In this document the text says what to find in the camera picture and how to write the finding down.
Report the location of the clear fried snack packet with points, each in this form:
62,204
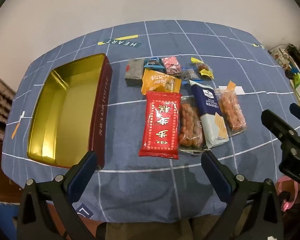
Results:
191,136

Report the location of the pink patterned candy packet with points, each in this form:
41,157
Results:
172,66

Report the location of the blue-edged dark sesame candy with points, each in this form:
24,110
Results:
190,74

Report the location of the red snack packet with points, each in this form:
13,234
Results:
160,135

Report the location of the blue grid tablecloth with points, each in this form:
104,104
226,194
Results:
130,188

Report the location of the gold and red toffee tin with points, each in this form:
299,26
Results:
69,118

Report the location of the pink plastic bag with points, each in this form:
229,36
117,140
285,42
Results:
287,191

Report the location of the cluttered side shelf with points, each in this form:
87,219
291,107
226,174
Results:
288,57

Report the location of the grey sesame bar packet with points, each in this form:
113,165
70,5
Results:
134,72

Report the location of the yellow-edged date candy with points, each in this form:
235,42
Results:
203,69

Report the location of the orange nut snack packet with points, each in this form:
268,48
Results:
159,82

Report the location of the navy soda cracker packet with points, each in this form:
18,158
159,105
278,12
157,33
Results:
213,124

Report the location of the clear peanut snack packet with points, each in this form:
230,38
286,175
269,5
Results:
231,109

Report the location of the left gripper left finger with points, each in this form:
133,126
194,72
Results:
34,218

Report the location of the blue chocolate candy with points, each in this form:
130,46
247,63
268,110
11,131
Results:
154,63

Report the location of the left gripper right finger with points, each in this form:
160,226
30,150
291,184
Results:
252,208

